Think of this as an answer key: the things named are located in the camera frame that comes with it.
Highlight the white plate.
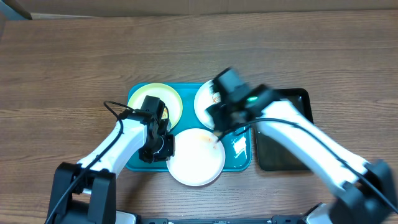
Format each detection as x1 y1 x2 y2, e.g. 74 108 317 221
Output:
193 80 221 129
166 128 226 187

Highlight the yellow plate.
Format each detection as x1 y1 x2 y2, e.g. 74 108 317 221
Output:
127 83 183 129

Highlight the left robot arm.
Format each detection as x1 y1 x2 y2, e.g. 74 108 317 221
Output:
46 96 175 223

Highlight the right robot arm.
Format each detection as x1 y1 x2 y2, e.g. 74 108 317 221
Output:
206 68 397 223

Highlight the teal plastic tray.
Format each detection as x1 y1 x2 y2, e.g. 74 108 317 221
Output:
126 83 252 172

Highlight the black water tray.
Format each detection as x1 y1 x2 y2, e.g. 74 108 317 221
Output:
254 88 313 172

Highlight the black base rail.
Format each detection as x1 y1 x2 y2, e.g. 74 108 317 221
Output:
136 215 305 224

